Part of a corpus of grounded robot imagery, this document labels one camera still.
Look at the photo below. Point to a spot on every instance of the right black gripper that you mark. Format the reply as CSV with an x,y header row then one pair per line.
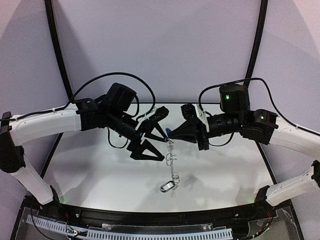
x,y
200,130

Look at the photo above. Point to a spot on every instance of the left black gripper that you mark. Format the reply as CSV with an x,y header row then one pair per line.
x,y
138,138

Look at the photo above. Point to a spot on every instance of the key with blue tag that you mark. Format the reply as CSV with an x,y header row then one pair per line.
x,y
168,131

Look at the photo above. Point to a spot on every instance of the metal keyring disc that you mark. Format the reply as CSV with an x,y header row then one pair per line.
x,y
170,159

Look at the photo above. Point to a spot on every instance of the key with black tag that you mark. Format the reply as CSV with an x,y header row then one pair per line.
x,y
167,186

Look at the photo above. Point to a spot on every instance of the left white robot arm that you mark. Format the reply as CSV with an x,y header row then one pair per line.
x,y
107,111

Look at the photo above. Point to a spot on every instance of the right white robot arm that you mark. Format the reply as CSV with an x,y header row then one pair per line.
x,y
262,126

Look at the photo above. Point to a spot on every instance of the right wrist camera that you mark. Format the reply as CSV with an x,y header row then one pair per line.
x,y
194,115

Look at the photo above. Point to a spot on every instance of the black front aluminium rail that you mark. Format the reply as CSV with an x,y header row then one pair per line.
x,y
96,217

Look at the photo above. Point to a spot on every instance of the white slotted cable duct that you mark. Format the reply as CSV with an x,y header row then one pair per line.
x,y
129,232

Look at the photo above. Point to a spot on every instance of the left black frame post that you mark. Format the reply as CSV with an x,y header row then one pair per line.
x,y
52,25

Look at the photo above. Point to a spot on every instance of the black frame post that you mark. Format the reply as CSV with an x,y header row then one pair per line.
x,y
257,38
52,25

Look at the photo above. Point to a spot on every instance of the right black frame post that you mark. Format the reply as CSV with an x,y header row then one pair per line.
x,y
257,38

